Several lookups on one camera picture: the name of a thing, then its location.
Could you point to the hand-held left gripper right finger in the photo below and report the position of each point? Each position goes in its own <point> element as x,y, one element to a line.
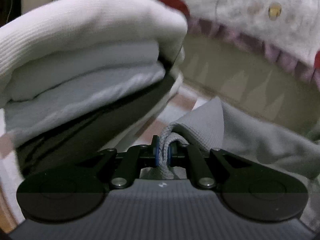
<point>172,152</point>

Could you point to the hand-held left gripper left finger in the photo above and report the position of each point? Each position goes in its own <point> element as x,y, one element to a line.
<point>155,152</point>

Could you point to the grey ribbed garment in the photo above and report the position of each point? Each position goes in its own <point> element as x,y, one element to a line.
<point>250,140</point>

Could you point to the checked rug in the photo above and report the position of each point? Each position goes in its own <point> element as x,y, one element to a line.
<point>180,100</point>

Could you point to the light grey folded garment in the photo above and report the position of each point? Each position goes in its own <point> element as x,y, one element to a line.
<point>75,100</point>

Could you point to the beige bed base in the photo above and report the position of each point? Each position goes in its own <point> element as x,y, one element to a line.
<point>237,75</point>

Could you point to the white folded garment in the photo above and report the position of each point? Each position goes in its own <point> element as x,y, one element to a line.
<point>82,65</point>

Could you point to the white ribbed folded sweater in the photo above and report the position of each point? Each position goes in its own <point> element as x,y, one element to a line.
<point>87,22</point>

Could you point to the white printed quilt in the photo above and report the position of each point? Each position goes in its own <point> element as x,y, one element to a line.
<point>237,2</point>

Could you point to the dark wooden desk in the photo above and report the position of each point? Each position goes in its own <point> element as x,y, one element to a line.
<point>7,0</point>

